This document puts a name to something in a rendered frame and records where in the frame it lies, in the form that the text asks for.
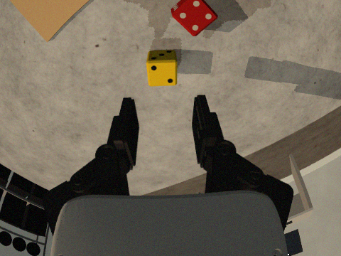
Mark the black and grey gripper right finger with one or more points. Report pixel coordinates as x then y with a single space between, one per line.
229 170

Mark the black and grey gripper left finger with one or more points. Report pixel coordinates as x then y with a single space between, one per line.
107 170

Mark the yellow die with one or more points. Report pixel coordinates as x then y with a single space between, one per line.
161 67

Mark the tan flat mat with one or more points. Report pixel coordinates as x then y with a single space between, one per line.
48 16

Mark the red die with white pips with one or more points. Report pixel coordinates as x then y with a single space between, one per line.
193 15

